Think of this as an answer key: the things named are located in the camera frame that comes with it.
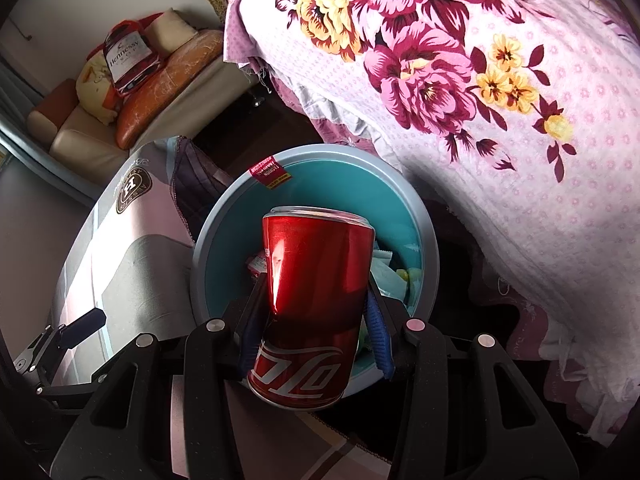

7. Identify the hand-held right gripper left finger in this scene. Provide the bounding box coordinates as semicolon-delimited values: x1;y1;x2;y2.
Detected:
50;272;273;480

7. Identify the beige cushion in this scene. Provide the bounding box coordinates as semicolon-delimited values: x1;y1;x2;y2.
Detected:
145;7;196;56

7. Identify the teal plastic bin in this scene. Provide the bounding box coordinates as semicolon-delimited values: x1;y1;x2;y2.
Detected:
191;144;441;396

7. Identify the yellow plush pillow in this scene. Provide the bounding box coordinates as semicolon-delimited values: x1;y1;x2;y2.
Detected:
75;52;123;126

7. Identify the light blue milk carton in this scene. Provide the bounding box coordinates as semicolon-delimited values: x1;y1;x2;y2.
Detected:
371;242;403;306

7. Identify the orange leather seat cushion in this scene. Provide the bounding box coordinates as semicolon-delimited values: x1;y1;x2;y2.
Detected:
116;30;223;148

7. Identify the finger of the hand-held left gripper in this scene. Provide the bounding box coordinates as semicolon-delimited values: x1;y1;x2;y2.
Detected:
12;307;108;401

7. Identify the yellow patterned tissue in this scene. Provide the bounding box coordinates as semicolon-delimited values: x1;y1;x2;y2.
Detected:
400;266;424;293

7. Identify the cream leather sofa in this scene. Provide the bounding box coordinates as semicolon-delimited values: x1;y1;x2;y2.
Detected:
27;7;251;161

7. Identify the red bottle-shaped pillow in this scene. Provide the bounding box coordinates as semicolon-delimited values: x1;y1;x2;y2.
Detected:
102;20;166;98

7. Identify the red soda can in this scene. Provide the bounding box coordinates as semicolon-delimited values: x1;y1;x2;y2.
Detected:
247;206;377;402

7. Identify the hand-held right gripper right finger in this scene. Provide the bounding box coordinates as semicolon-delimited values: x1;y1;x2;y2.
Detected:
362;292;581;480

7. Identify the pink floral blanket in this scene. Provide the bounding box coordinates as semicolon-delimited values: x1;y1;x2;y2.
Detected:
222;0;640;466

